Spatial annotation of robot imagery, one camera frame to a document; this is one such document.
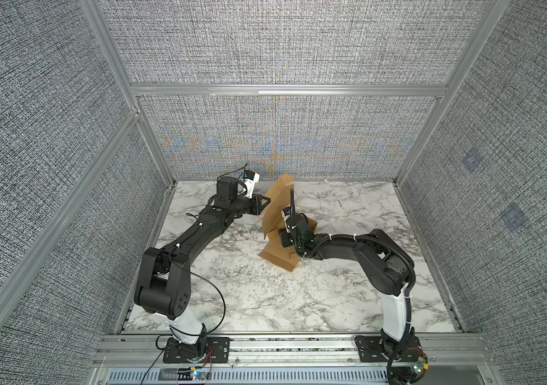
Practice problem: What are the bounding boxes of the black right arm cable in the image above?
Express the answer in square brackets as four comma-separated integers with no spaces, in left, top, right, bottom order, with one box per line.
[287,188,419,385]

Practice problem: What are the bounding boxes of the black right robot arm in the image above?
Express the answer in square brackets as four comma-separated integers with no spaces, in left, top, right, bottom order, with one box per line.
[275,214,416,360]

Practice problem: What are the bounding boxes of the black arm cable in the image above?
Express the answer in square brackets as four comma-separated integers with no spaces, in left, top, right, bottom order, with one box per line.
[139,164,250,385]
[287,188,419,385]

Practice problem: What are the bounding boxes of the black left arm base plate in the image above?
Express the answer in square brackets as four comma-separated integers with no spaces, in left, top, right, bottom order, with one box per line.
[163,337,231,365]

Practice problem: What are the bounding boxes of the aluminium front rail frame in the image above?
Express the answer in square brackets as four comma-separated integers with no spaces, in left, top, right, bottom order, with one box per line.
[86,332,505,384]

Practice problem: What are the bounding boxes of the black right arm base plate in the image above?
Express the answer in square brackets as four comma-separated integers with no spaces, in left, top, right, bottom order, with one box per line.
[355,332,427,364]

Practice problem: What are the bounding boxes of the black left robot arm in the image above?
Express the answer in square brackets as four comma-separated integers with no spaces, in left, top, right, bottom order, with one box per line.
[134,170,271,362]

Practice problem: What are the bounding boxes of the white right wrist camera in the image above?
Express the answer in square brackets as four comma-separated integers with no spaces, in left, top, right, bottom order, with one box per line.
[281,205,295,233]

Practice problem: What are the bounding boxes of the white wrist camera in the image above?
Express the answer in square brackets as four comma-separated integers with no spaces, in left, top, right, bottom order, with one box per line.
[242,170,260,199]
[281,205,295,233]

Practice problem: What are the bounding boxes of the aluminium enclosure frame bars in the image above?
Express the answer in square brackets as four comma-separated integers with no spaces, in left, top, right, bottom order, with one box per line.
[0,1,507,330]

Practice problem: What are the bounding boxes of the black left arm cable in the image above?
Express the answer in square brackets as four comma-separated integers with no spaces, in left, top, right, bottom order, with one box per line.
[139,164,250,385]

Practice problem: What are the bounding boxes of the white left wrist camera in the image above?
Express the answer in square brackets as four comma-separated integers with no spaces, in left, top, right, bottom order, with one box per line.
[242,170,260,199]

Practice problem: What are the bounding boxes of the brown cardboard box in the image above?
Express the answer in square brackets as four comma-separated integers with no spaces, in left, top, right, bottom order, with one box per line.
[258,175,300,272]

